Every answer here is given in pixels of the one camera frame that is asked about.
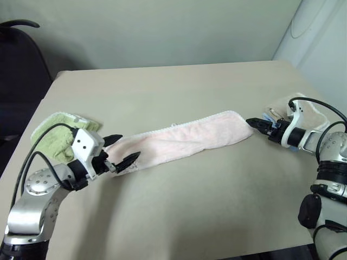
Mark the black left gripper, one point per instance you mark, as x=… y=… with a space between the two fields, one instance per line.
x=99 y=162

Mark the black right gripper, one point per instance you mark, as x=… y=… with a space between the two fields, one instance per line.
x=277 y=132

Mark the long pink towel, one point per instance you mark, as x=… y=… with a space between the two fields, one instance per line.
x=189 y=140

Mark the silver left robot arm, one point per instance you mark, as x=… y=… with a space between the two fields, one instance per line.
x=29 y=211

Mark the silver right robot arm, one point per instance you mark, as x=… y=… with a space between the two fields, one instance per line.
x=332 y=168

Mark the beige folded towel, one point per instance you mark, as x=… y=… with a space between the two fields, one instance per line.
x=314 y=117

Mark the green folded towel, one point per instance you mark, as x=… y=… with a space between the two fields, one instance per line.
x=55 y=138

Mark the white appliance with round mark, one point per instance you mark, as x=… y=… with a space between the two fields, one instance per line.
x=317 y=40

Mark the black office chair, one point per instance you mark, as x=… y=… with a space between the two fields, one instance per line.
x=19 y=81

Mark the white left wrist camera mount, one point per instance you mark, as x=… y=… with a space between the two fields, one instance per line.
x=86 y=143

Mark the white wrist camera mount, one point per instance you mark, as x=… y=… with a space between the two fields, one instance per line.
x=296 y=115
x=86 y=143

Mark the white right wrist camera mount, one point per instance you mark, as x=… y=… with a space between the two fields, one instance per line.
x=296 y=115

